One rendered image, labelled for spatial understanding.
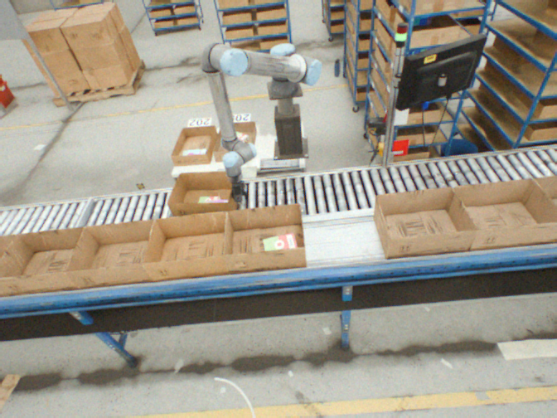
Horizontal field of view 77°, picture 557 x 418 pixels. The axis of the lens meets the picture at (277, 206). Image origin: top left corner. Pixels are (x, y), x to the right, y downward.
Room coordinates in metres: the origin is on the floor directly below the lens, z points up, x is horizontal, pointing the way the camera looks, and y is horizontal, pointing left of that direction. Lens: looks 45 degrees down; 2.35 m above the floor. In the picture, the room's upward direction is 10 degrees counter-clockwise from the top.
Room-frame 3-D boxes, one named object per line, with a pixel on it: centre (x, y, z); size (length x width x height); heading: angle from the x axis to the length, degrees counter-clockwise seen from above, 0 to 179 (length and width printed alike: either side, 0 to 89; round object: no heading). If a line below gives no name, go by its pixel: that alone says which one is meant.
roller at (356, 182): (1.55, -0.54, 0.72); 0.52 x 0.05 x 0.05; 175
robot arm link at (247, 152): (1.70, 0.14, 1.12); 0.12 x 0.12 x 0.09; 40
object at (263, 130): (2.31, 0.21, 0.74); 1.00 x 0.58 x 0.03; 82
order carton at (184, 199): (1.70, 0.45, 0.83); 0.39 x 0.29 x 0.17; 78
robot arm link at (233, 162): (1.62, 0.22, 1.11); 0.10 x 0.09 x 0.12; 130
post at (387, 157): (1.81, -0.78, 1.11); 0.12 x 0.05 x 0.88; 85
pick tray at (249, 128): (2.31, 0.24, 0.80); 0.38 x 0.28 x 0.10; 169
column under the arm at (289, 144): (2.16, -0.17, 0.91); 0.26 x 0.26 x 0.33; 82
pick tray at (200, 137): (2.35, 0.56, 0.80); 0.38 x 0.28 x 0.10; 170
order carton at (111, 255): (1.22, 0.87, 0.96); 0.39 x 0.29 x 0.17; 85
